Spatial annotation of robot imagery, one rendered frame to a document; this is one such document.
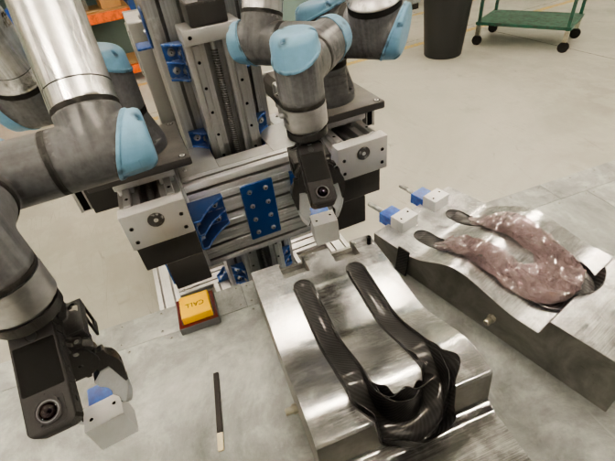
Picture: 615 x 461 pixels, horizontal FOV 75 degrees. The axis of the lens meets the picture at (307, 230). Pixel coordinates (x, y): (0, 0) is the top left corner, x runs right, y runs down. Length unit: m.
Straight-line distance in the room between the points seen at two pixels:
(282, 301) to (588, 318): 0.49
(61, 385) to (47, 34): 0.37
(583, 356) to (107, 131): 0.71
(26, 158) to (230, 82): 0.68
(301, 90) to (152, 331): 0.56
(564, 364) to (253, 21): 0.76
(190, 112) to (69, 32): 0.67
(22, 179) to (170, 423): 0.46
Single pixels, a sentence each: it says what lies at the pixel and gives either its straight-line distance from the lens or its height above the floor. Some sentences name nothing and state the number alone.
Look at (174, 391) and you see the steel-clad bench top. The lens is 0.81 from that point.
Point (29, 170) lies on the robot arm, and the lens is 0.51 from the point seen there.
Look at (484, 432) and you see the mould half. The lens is 0.67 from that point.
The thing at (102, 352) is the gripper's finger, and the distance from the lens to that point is 0.56.
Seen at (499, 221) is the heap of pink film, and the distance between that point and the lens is 0.90.
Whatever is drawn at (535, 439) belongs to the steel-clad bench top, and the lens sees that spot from 0.75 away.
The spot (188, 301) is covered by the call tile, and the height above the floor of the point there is 0.84.
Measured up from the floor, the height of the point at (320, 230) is 0.94.
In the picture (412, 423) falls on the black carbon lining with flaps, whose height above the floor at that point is 0.87.
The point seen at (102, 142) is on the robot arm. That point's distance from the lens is 0.50.
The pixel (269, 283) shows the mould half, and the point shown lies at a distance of 0.78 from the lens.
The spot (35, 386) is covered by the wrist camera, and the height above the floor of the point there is 1.10.
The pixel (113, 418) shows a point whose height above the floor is 0.96.
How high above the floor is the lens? 1.45
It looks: 40 degrees down
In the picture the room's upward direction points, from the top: 8 degrees counter-clockwise
